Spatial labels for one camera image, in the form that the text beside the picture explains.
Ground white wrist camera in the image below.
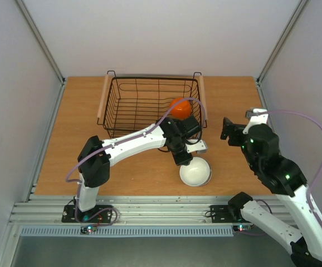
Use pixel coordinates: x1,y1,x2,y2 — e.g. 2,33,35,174
245,108,269,129
186,139,208,154

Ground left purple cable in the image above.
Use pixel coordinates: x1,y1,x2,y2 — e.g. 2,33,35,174
65,97,208,225

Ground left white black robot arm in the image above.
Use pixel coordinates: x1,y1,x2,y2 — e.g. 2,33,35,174
75,116,207,221

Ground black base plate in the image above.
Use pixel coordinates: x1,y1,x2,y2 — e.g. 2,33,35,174
61,205,113,224
210,205,242,223

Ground white bowl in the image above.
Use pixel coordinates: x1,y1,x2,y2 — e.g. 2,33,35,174
179,157,209,187

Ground circuit board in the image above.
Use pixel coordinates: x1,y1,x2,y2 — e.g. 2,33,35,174
80,225,97,235
233,224,252,232

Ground left circuit board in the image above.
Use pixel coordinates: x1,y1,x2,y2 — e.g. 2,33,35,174
80,225,97,235

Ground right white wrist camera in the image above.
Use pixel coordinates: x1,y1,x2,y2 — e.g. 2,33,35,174
245,108,269,129

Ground pale green bowl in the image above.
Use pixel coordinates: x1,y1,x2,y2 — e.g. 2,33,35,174
200,165,212,186

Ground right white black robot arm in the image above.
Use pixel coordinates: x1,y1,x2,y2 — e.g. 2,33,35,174
220,117,322,266

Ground black wire dish rack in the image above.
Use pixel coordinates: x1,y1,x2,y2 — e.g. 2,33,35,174
96,70,208,138

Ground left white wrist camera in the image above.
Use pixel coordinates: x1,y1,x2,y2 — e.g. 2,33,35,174
186,139,208,154

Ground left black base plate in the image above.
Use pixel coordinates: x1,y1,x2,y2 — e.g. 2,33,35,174
61,205,113,224

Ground grey slotted cable duct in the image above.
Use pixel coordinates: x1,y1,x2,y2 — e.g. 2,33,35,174
20,226,233,238

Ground orange bowl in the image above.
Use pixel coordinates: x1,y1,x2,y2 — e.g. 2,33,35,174
170,100,192,120

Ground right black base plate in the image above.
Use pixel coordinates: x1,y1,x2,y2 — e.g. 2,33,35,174
210,205,242,223

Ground right circuit board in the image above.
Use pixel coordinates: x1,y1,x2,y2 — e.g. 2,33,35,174
233,224,252,232

